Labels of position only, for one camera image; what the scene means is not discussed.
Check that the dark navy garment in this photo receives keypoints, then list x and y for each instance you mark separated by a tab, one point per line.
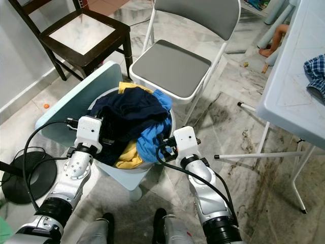
129	112

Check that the light blue garment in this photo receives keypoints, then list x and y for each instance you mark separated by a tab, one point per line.
152	142

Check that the yellow garment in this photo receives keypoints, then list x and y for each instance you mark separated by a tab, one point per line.
128	158

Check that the white laundry basket with lid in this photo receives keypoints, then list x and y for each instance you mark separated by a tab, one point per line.
68	101

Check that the small orange ball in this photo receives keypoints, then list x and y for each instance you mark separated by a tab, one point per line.
46	105

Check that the grey white folding chair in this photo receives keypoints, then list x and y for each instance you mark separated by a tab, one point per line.
170	68

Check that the black round floor stand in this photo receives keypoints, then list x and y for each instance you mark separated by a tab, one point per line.
33	183

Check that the robot right leg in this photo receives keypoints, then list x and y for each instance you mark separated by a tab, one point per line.
175	234

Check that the robot leg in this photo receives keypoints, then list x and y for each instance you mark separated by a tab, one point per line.
101	234
175	234

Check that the robot left leg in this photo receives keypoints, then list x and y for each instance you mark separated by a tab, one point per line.
101	234

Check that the dark wooden chair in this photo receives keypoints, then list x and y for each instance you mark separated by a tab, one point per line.
68	55

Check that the green cloth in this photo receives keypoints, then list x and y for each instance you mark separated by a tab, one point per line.
5	231

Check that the small child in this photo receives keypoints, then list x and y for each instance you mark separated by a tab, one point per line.
274	40

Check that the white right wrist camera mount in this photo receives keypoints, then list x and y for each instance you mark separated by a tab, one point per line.
185	141

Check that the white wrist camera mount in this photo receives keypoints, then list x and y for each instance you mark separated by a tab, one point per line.
185	141
89	131

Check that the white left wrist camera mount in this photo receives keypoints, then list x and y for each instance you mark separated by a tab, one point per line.
89	131

